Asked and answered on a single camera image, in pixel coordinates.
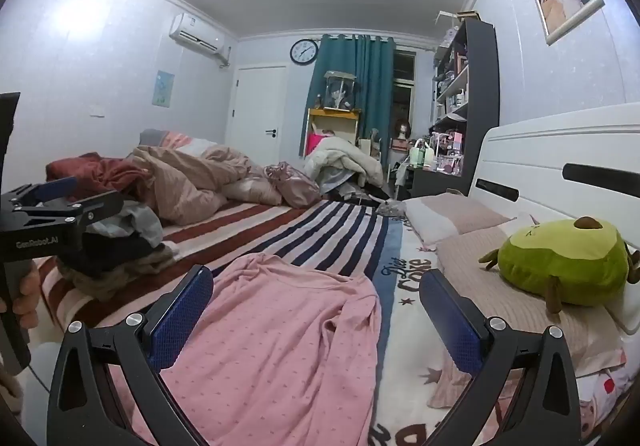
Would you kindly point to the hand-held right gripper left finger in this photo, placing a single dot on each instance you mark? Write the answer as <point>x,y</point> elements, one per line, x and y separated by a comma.
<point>180,316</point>

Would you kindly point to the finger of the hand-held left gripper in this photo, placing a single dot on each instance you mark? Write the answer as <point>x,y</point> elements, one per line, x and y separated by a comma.
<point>55,188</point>
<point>95,211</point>

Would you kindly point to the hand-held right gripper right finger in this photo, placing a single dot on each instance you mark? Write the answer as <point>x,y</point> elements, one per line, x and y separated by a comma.
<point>450,321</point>

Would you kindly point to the pink dotted shirt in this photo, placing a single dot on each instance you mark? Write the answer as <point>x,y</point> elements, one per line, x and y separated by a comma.
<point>280,351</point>

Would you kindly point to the pile of clothes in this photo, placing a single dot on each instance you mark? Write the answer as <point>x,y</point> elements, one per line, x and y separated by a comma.
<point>130,246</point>

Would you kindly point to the person's left hand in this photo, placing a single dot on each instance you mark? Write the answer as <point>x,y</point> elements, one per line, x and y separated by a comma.
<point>25,296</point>

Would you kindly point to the dark red cloth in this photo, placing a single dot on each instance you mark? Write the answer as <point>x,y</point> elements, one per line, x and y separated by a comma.
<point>100,171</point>

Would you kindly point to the large beige pillow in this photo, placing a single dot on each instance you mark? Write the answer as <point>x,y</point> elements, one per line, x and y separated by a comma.
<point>500,276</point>

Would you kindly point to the beige quilt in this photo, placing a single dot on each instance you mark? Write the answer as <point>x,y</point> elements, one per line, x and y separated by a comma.
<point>190,181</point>

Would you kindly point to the pink striped bedding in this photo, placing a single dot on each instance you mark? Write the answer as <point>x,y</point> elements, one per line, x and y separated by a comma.
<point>170,140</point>

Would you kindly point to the small beige pillow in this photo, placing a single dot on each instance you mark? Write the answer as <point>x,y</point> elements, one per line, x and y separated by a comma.
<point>450,216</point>

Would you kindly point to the clear plastic bag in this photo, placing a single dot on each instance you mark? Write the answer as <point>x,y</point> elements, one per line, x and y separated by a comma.
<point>391,209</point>

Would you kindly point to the green avocado plush toy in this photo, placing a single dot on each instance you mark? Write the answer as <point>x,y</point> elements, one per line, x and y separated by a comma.
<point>565,261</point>

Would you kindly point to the striped printed blanket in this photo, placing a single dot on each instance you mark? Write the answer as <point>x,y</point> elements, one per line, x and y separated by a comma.
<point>325,236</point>

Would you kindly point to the light green bag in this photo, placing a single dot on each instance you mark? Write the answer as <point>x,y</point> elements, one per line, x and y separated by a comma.
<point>420,157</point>

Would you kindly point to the pink satin bag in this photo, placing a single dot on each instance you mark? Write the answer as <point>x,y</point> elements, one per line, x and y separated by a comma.
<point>292,186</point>

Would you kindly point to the white door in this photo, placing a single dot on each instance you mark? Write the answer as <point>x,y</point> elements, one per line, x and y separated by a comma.
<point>255,106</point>

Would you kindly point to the white bed headboard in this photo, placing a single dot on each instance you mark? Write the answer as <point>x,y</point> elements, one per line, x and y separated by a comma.
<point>540,151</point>

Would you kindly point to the wig on mannequin head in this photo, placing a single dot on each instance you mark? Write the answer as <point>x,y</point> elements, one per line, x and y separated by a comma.
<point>401,130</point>

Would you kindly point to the cream quilt pile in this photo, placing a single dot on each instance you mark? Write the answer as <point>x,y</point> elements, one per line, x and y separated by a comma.
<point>345,153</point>

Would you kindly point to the white air conditioner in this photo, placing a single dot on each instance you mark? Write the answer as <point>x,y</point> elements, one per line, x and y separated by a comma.
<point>195,33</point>

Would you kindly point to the magenta shopping bag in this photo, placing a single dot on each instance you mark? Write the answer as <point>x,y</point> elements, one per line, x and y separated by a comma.
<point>315,145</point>

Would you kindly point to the dark bookshelf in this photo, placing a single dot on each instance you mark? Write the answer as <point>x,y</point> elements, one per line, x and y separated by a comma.
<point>482,91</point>

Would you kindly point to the window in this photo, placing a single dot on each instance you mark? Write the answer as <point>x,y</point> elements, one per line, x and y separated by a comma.
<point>402,91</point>

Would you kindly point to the yellow cabinet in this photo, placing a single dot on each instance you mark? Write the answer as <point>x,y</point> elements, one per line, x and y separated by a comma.
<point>334,113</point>

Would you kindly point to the teal curtain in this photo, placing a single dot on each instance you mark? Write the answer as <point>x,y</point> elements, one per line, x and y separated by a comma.
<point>372,86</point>

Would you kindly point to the glass display case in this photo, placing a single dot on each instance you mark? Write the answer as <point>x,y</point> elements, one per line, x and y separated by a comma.
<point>339,91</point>

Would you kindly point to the small wall poster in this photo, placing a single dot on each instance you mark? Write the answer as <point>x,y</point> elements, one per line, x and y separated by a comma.
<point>163,88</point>

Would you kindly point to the round wall clock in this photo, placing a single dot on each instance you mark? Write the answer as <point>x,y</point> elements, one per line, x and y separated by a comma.
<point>304,51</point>

